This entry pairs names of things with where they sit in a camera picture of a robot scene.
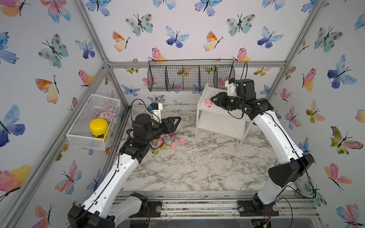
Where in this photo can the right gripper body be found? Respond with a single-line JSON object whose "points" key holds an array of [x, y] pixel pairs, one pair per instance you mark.
{"points": [[227, 102]]}

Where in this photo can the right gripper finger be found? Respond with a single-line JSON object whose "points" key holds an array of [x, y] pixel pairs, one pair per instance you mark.
{"points": [[218, 95], [214, 101]]}

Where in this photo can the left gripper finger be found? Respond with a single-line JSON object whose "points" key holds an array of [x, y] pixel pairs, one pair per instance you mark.
{"points": [[171, 131], [173, 122]]}

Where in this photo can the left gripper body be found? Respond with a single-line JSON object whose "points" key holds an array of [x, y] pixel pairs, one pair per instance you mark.
{"points": [[163, 129]]}

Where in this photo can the pink pig toy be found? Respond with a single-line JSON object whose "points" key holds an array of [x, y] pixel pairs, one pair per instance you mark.
{"points": [[173, 145], [208, 103], [182, 141]]}

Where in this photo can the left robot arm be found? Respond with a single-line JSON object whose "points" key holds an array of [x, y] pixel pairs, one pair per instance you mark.
{"points": [[98, 211]]}

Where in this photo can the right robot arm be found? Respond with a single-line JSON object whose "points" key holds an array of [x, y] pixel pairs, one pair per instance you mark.
{"points": [[292, 162]]}

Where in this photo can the pink toy car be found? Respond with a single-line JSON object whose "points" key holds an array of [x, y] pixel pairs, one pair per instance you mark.
{"points": [[173, 138]]}

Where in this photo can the pink pig toy on table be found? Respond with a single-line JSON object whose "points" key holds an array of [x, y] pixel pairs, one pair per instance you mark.
{"points": [[182, 141]]}

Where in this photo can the white two-tier shelf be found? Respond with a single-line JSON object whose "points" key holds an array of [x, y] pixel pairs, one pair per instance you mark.
{"points": [[217, 120]]}

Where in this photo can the orange green toy car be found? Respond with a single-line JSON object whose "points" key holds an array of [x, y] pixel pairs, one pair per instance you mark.
{"points": [[162, 146]]}

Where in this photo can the pink round chips pile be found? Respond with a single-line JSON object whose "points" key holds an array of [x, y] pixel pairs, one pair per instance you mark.
{"points": [[108, 114]]}

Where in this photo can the yellow lidded jar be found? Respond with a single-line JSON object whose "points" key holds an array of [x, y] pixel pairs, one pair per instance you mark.
{"points": [[99, 128]]}

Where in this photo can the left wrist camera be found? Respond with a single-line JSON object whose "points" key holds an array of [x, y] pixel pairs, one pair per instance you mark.
{"points": [[155, 109]]}

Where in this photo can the black wire wall basket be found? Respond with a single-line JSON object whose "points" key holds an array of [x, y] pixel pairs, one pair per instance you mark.
{"points": [[188, 75]]}

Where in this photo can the white mesh wall basket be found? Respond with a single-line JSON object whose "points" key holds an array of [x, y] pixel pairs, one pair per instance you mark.
{"points": [[79, 134]]}

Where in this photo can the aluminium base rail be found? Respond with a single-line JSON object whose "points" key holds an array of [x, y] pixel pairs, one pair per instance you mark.
{"points": [[290, 211]]}

